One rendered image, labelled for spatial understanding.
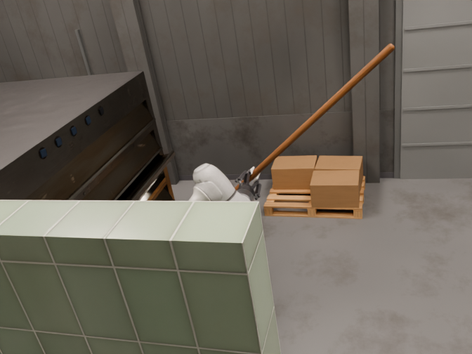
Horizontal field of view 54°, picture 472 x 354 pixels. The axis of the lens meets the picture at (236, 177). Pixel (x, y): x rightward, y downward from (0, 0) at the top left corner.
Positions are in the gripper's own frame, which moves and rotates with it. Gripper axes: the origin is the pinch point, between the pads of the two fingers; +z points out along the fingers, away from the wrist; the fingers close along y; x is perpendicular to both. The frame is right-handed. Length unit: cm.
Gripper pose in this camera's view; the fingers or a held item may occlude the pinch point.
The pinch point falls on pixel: (253, 174)
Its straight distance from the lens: 214.5
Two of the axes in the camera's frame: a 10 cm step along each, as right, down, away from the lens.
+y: 7.4, 6.5, 1.6
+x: 6.3, -6.0, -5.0
